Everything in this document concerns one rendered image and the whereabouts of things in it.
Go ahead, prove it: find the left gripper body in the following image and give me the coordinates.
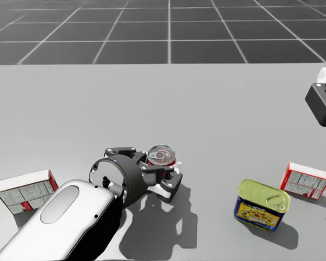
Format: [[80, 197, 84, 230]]
[[88, 154, 149, 210]]

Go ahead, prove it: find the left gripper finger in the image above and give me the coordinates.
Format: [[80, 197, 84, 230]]
[[104, 146, 148, 164], [140, 160, 184, 203]]

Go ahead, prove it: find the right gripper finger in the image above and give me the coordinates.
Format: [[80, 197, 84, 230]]
[[304, 67, 326, 128]]

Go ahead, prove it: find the red and white can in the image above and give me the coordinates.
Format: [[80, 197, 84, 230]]
[[146, 144, 178, 167]]

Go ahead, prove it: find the green and blue rectangular can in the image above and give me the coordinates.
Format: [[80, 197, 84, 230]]
[[233, 178, 292, 232]]

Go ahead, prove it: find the red and white carton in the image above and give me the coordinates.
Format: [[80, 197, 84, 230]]
[[280, 161, 326, 201], [0, 169, 60, 216]]

